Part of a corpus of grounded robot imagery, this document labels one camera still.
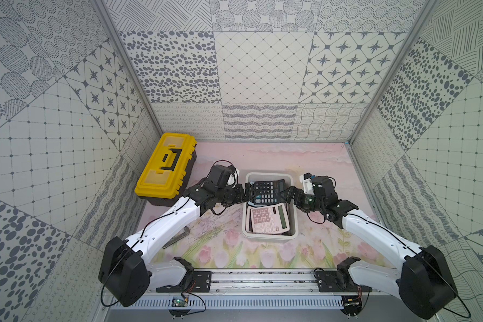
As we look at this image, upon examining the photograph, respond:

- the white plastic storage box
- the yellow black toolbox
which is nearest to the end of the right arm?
the white plastic storage box

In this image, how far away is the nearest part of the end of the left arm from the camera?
0.56 m

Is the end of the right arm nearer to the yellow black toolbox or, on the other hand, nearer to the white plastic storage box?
the white plastic storage box
